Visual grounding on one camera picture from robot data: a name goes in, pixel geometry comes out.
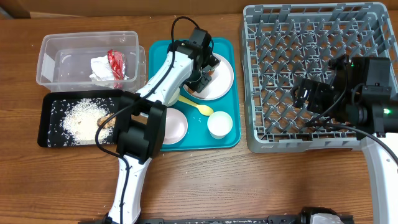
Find orange carrot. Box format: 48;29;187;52
186;70;214;93

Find pink bowl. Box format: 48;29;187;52
163;108;188;145

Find red foil snack wrapper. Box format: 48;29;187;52
107;49;126;80

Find white napkin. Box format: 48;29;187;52
89;56;114;81

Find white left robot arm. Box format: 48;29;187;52
108;27;220;223

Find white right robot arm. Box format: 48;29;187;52
290;55;397;223

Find grey dishwasher rack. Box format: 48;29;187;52
240;2;397;153

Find white round plate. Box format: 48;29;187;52
183;53;234;101

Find yellow plastic spoon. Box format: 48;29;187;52
178;95;214;116

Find teal plastic tray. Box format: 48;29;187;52
162;37;241;151

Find pale green cup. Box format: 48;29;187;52
207;111;233;139

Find brown food scraps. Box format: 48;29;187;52
97;113;116;129

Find clear plastic bin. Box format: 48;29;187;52
36;31;147;92

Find spilled white rice pile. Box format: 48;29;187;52
60;98;111;146

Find black tray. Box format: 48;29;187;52
37;90;123;147

